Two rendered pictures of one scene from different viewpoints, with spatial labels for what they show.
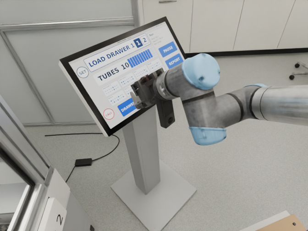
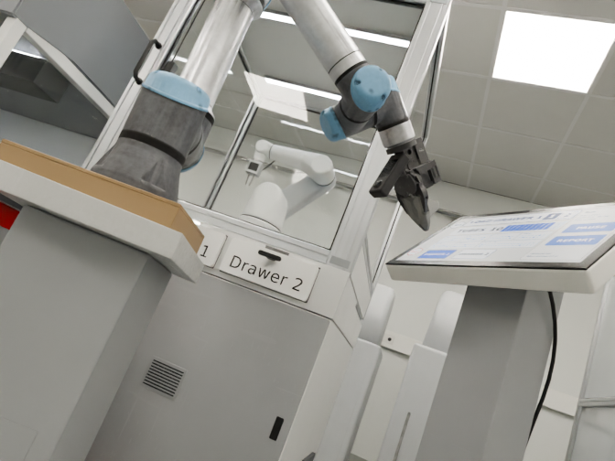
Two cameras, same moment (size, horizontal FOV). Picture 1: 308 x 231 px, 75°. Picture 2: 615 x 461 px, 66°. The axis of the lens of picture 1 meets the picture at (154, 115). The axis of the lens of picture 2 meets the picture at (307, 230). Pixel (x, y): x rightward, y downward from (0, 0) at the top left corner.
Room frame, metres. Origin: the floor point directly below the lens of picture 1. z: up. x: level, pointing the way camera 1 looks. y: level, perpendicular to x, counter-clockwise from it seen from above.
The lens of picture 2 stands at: (0.59, -1.03, 0.66)
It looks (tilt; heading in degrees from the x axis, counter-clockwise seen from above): 15 degrees up; 106
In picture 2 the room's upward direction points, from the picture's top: 22 degrees clockwise
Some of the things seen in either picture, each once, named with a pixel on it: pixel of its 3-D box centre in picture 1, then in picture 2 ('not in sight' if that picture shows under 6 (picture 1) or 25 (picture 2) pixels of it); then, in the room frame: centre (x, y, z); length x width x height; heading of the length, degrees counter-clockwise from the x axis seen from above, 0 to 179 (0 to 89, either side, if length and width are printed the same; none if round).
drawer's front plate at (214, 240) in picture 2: not in sight; (179, 237); (-0.17, 0.32, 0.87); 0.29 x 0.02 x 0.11; 0
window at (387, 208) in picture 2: not in sight; (400, 172); (0.35, 0.81, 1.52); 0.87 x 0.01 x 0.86; 90
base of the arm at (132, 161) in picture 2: not in sight; (142, 172); (0.08, -0.34, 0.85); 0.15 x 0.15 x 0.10
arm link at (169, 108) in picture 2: not in sight; (169, 114); (0.08, -0.34, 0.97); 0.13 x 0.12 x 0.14; 113
